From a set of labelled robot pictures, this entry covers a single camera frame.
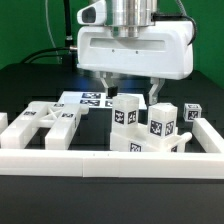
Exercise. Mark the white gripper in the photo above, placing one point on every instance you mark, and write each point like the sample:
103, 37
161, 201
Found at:
132, 37

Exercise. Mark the white chair seat part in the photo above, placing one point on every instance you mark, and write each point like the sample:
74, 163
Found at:
141, 141

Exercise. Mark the white chair back part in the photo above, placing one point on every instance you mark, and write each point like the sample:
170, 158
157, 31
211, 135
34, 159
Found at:
62, 120

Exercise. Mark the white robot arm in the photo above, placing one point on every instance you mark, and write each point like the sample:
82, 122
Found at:
132, 37

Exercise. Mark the white marker sheet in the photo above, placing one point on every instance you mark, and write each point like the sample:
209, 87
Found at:
97, 99

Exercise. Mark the white block at left edge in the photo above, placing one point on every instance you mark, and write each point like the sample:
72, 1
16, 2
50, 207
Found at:
3, 121

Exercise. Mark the white U-shaped fence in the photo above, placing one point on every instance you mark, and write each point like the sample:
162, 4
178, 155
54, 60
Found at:
111, 164

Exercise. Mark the black vertical cable post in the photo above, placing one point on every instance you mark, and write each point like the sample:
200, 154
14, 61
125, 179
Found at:
68, 32

